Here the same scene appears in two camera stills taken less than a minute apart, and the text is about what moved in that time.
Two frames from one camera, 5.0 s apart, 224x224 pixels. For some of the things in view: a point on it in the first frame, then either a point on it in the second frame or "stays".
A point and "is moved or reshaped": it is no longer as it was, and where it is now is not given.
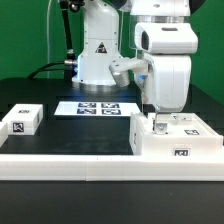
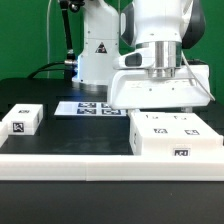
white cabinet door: [189, 124] stays
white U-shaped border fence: [95, 167] stays
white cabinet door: [173, 120] is moved or reshaped
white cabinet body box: [188, 135] stays
